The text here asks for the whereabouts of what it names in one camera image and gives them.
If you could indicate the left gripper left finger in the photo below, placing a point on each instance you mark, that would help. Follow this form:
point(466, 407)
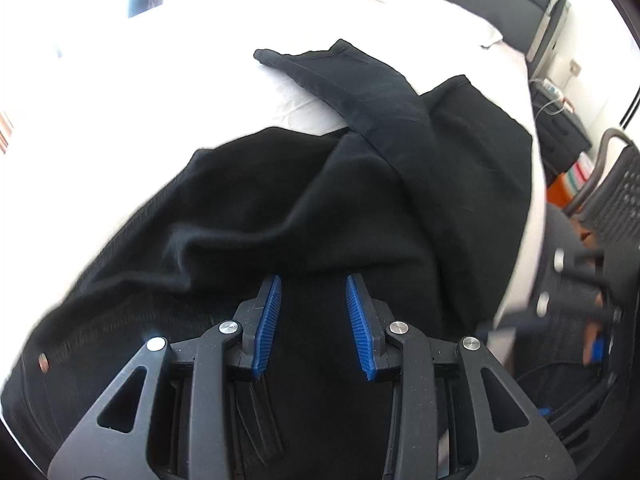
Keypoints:
point(194, 409)

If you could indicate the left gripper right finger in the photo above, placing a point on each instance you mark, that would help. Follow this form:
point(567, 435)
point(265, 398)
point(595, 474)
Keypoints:
point(456, 413)

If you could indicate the black mesh chair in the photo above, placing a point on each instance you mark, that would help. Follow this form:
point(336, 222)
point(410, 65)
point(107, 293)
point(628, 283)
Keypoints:
point(607, 205)

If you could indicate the orange storage box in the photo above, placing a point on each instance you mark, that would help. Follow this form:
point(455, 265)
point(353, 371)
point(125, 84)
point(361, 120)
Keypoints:
point(565, 187)

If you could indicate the right hand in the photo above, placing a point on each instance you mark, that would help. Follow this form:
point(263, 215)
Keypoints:
point(582, 334)

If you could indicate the white bed with sheet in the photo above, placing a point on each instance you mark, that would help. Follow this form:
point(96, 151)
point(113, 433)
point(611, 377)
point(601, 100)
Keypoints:
point(111, 122)

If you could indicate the black pants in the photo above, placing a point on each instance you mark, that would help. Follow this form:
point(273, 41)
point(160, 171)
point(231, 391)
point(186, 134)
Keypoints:
point(425, 195)

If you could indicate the dark nightstand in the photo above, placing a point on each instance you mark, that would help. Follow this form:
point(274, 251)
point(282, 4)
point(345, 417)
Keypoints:
point(561, 135)

